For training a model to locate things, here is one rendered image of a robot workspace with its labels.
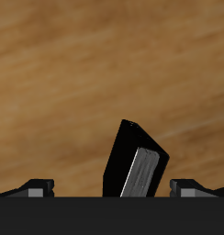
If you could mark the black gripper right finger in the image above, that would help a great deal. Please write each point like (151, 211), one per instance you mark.
(185, 187)

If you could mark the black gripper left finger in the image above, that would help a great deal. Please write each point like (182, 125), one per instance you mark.
(37, 187)

